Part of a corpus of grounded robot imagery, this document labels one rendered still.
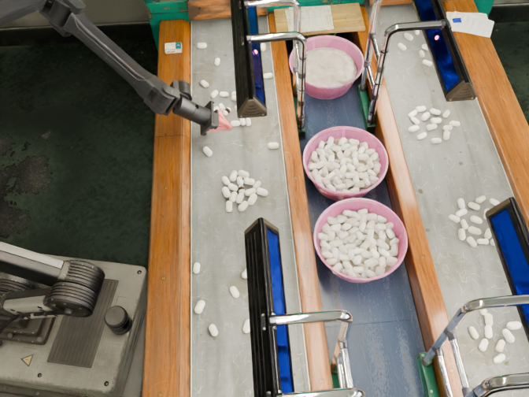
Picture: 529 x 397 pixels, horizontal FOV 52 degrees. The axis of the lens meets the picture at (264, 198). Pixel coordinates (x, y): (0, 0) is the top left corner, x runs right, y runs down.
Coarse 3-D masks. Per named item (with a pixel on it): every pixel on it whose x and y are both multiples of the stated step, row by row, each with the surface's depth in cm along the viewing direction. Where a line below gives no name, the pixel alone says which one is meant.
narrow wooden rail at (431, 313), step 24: (360, 48) 200; (384, 96) 184; (384, 120) 179; (384, 144) 174; (408, 168) 168; (408, 192) 163; (408, 216) 159; (408, 240) 155; (408, 264) 157; (432, 264) 150; (432, 288) 146; (432, 312) 143; (432, 336) 139; (456, 384) 133
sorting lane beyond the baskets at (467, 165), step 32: (416, 64) 195; (416, 96) 187; (480, 128) 178; (416, 160) 172; (448, 160) 172; (480, 160) 172; (416, 192) 166; (448, 192) 165; (480, 192) 165; (512, 192) 164; (448, 224) 159; (480, 224) 159; (448, 256) 154; (480, 256) 154; (448, 288) 149; (480, 288) 148; (480, 320) 144; (512, 320) 143; (480, 352) 139; (512, 352) 139
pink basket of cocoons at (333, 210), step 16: (336, 208) 162; (352, 208) 164; (368, 208) 163; (384, 208) 160; (320, 224) 160; (400, 224) 157; (400, 240) 157; (320, 256) 152; (400, 256) 153; (336, 272) 149
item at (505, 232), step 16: (496, 208) 123; (512, 208) 119; (496, 224) 122; (512, 224) 118; (496, 240) 121; (512, 240) 117; (528, 240) 114; (512, 256) 117; (528, 256) 113; (512, 272) 116; (528, 272) 112; (512, 288) 115; (528, 288) 112; (528, 320) 110; (528, 336) 109
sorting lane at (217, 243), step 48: (192, 48) 204; (192, 96) 191; (192, 144) 179; (240, 144) 178; (192, 192) 169; (192, 240) 160; (240, 240) 159; (288, 240) 159; (192, 288) 151; (240, 288) 151; (288, 288) 150; (192, 336) 144; (240, 336) 144; (192, 384) 137; (240, 384) 137
